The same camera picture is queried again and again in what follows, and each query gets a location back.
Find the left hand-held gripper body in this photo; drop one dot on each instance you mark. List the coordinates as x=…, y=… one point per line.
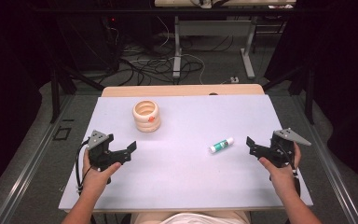
x=101, y=154

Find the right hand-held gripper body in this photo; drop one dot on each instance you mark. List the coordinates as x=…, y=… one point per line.
x=281, y=149

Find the green and white glue stick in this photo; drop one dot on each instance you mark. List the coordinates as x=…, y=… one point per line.
x=221, y=145

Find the cream ringed pen holder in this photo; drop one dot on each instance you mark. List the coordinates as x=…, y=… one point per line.
x=146, y=115

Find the person's left hand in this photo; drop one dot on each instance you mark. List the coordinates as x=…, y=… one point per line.
x=96, y=180

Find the person's right hand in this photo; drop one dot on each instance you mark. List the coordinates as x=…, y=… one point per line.
x=279, y=179

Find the black square floor socket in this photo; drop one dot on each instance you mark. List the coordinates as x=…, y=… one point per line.
x=62, y=133

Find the white table mat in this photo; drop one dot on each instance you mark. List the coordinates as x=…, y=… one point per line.
x=180, y=174

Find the black metal stand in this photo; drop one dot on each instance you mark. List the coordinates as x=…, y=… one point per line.
x=55, y=93
x=309, y=93

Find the person's beige trousers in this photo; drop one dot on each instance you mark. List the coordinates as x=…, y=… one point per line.
x=143, y=218

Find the white floor plug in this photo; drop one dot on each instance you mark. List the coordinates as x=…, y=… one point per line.
x=234, y=80

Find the light wooden table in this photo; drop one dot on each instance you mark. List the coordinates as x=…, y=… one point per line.
x=180, y=90

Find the person's white shirt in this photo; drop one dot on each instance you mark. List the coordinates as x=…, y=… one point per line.
x=202, y=220

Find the black computer tower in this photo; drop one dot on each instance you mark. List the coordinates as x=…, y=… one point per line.
x=112, y=43

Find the white desk with grey legs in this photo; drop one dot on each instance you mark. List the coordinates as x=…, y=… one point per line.
x=213, y=28

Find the grey floor rail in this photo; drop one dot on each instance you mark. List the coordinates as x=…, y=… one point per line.
x=332, y=174
x=21, y=174

